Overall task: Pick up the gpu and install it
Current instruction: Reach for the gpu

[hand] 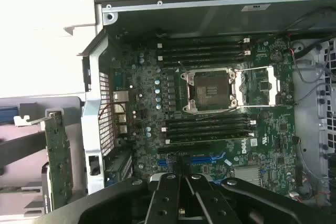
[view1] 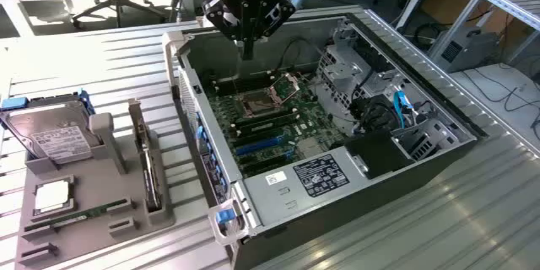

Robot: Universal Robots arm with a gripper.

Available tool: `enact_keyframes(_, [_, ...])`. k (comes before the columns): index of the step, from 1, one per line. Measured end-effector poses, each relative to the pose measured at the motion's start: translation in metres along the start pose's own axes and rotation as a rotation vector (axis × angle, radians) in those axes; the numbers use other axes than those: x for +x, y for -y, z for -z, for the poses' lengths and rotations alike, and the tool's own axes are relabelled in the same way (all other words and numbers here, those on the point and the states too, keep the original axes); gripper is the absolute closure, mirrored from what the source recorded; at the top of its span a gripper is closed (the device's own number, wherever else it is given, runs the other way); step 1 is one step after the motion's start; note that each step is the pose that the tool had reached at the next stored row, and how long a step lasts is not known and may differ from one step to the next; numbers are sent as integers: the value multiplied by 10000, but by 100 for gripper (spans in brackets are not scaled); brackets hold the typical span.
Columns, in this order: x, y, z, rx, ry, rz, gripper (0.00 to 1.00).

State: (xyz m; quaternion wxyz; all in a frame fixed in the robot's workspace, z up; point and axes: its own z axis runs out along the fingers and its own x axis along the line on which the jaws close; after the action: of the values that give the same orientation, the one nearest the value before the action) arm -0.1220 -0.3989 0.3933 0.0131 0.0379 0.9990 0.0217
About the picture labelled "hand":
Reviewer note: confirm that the green Dell motherboard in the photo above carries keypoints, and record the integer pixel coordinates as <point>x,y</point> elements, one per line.
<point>262,134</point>

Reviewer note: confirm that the black open PC case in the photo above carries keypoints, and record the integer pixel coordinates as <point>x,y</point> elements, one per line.
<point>183,22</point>

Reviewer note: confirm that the silver socket cover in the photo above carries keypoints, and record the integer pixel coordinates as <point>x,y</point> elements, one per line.
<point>273,87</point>

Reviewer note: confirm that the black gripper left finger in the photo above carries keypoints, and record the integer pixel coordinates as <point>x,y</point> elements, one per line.
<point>162,200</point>

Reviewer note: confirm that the blue expansion slot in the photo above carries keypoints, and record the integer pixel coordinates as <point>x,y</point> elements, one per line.
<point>207,159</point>

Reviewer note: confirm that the RAM slot white clips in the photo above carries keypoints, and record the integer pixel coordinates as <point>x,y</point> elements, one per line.
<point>204,44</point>
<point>204,56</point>

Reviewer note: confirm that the silver perforated drive cage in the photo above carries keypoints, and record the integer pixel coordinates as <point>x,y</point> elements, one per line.
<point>309,103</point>

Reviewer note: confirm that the RAM slot black clips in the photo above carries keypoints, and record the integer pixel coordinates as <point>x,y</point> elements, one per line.
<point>204,62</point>
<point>204,50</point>

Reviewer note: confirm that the thin metal locking lever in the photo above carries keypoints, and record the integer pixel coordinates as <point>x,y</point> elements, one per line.
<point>183,67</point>

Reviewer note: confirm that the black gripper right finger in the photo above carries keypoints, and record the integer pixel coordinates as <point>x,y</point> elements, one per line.
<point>218,203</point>

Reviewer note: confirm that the silver chipset heatsink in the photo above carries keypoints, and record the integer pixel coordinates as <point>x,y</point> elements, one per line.
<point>246,174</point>

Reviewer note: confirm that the hard disk blue carrier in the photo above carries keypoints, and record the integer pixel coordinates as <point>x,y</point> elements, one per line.
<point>8,115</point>

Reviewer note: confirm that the long black expansion slot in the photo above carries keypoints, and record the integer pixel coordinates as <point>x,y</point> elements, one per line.
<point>183,148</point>

